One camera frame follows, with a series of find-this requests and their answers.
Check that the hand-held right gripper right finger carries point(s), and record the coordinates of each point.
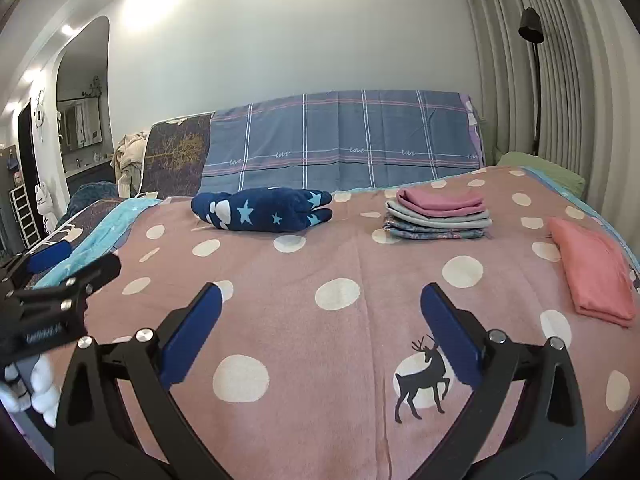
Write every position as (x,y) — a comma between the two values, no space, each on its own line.
(450,330)

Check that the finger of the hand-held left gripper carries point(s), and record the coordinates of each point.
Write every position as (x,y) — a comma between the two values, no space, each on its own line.
(47,257)
(97,272)

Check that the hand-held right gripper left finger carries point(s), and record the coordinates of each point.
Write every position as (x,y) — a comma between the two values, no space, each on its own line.
(192,335)

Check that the blue star-print fleece pajama top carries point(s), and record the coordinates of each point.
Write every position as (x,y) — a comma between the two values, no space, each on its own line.
(260,210)

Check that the beige clothes pile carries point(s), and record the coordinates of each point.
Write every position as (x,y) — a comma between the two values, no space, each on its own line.
(130,165)

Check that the light blue blanket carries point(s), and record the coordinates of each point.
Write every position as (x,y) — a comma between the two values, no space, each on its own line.
(100,235)

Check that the dark deer-print quilt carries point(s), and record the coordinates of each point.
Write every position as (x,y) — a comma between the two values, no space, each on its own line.
(75,220)

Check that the white cat figurine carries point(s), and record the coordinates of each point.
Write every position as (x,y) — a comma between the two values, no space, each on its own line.
(45,207)

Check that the white plush toy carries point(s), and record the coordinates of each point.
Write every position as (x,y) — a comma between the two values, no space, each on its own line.
(42,390)

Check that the dark teal fleece blanket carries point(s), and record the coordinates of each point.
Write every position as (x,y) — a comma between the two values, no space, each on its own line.
(92,195)

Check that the blue patterned folded cloth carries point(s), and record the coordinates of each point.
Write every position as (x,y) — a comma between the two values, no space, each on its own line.
(435,233)

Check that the grey folded cloth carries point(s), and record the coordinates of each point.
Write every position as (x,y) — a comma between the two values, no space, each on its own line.
(440,219)

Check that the dark tree-print pillow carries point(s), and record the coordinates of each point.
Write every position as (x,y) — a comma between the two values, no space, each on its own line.
(175,155)

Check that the pink polka dot blanket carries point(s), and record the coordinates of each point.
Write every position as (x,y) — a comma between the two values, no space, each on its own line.
(325,260)

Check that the coral folded cloth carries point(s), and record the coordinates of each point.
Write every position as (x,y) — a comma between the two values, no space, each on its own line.
(595,270)

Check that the green pillow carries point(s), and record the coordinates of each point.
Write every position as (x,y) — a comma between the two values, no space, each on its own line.
(545,172)

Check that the purple floral pillow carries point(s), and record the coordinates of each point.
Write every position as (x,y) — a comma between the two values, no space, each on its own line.
(472,110)

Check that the blue plaid sheet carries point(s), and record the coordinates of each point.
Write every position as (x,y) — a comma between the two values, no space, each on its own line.
(340,135)

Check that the beige pleated curtain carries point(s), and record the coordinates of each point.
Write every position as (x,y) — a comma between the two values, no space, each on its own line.
(580,85)

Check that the black floor lamp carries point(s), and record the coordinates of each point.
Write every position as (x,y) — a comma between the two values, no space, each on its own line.
(531,25)

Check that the wall mirror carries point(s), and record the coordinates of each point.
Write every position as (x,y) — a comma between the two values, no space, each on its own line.
(80,125)

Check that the white bear wall decoration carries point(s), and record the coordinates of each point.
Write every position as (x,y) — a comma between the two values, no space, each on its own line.
(40,115)

